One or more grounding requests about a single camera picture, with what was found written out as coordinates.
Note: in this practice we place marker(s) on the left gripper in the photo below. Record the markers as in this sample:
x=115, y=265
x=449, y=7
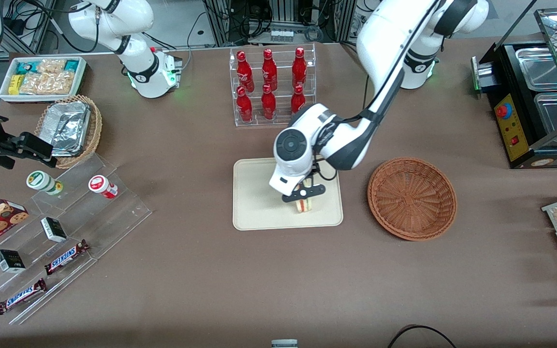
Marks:
x=315, y=166

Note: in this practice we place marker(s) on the triangle sandwich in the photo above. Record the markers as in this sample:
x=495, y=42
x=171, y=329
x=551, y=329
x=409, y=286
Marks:
x=304, y=206

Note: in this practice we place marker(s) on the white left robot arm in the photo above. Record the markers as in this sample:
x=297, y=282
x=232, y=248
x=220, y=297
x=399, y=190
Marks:
x=385, y=43

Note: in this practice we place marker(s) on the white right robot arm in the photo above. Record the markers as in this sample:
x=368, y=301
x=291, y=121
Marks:
x=143, y=67

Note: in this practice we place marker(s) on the beige rectangular plastic tray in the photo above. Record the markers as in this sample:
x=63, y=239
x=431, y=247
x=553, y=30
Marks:
x=259, y=203

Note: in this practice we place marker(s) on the light wicker basket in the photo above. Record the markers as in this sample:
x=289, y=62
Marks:
x=92, y=130

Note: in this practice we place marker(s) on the brown round wicker basket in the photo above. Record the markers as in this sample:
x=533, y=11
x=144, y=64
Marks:
x=411, y=198

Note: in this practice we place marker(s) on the green lidded sunflower jar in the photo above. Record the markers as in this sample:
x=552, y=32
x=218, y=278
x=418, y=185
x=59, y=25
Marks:
x=41, y=181

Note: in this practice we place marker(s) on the silver foil packets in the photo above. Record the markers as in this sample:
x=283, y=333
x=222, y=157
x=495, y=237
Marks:
x=68, y=128

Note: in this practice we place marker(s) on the white rectangular snack bin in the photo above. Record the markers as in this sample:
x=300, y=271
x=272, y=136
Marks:
x=5, y=96

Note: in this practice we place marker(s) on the yellow snack packet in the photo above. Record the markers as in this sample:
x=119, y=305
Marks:
x=14, y=84

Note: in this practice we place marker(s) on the clear bag of crackers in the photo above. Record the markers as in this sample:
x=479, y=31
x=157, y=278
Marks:
x=51, y=65
x=46, y=83

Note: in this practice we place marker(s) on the teal snack packet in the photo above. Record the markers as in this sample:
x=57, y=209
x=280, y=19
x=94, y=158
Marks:
x=71, y=65
x=27, y=67

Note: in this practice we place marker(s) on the small black carton box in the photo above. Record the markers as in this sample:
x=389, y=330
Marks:
x=10, y=261
x=53, y=229

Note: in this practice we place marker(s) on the red lidded small jar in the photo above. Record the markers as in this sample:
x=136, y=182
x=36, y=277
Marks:
x=102, y=186

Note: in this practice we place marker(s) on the red cola bottle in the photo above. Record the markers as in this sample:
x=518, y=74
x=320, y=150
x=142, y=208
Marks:
x=269, y=71
x=298, y=101
x=299, y=70
x=244, y=106
x=268, y=104
x=243, y=72

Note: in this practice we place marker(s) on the clear acrylic stepped display stand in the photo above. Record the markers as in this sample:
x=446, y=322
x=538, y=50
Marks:
x=114, y=212

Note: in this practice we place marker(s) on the Snickers chocolate bar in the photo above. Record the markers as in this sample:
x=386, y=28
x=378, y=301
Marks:
x=65, y=257
x=21, y=296

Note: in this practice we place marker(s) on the clear acrylic bottle rack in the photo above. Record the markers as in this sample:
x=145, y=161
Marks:
x=283, y=48

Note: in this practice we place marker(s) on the red emergency stop button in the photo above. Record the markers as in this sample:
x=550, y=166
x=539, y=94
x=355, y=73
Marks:
x=503, y=111

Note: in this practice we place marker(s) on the black food warmer machine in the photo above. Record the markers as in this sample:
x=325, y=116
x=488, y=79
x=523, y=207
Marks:
x=515, y=140

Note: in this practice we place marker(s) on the aluminium profile frame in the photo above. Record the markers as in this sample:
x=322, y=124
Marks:
x=223, y=21

